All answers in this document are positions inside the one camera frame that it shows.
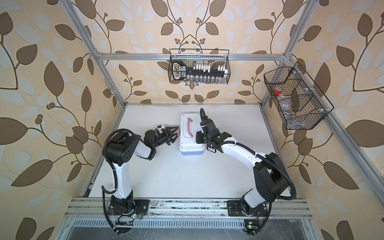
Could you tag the aluminium frame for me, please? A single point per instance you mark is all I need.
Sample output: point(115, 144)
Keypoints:
point(371, 175)

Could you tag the right black wire basket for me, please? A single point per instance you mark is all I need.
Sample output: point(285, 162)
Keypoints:
point(307, 104)

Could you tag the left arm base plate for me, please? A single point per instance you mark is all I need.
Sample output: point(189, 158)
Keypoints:
point(140, 207)

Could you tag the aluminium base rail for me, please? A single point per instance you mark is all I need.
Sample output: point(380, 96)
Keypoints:
point(190, 208)

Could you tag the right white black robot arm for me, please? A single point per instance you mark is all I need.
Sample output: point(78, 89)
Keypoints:
point(271, 179)

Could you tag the black socket set holder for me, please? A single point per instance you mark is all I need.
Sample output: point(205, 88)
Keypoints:
point(203, 72)

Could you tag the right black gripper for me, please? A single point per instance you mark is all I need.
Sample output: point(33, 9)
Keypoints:
point(199, 137)

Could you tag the red capped clear bottle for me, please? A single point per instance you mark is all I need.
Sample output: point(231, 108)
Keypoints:
point(278, 93)

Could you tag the white blue plastic toolbox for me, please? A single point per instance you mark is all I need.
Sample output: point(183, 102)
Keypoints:
point(190, 125)

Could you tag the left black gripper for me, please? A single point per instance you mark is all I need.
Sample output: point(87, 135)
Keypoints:
point(169, 139)

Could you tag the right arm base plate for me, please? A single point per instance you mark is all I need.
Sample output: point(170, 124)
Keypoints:
point(238, 208)

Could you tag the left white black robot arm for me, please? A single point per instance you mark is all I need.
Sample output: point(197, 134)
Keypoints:
point(120, 146)

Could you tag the back black wire basket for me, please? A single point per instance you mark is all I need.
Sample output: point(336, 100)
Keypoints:
point(214, 57)

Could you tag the black wire basket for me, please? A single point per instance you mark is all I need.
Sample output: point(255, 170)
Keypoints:
point(214, 57)
point(307, 104)

